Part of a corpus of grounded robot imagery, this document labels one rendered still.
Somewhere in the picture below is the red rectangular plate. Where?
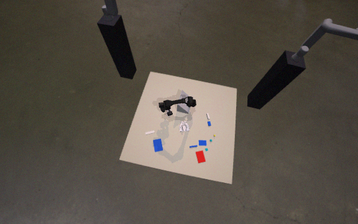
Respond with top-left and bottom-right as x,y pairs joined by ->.
196,151 -> 206,163

